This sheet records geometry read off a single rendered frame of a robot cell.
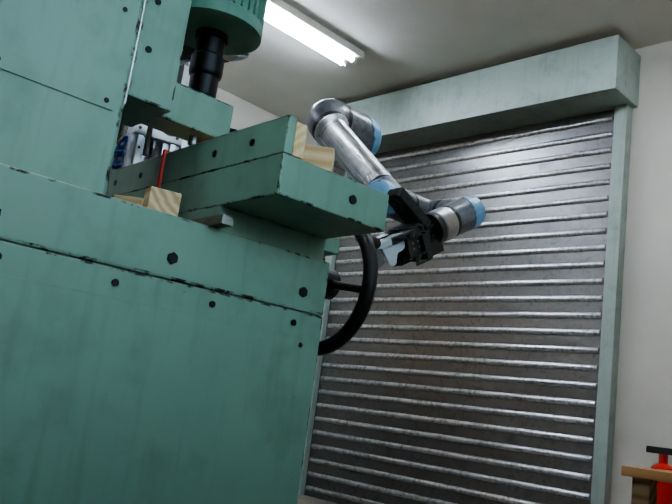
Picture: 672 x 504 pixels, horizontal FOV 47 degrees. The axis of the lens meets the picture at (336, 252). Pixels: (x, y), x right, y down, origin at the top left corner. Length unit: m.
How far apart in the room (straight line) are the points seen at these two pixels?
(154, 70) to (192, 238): 0.32
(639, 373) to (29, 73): 3.41
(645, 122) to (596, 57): 0.43
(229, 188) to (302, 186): 0.13
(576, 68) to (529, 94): 0.29
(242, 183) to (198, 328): 0.22
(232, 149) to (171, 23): 0.27
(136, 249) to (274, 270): 0.23
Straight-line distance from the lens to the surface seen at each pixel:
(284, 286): 1.18
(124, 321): 1.04
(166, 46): 1.31
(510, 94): 4.54
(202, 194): 1.20
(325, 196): 1.09
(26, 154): 1.12
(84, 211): 1.02
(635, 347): 4.10
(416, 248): 1.61
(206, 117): 1.36
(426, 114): 4.87
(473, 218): 1.74
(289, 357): 1.18
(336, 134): 1.88
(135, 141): 2.15
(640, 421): 4.05
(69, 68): 1.17
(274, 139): 1.08
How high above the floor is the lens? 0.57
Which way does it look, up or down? 12 degrees up
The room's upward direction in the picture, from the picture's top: 8 degrees clockwise
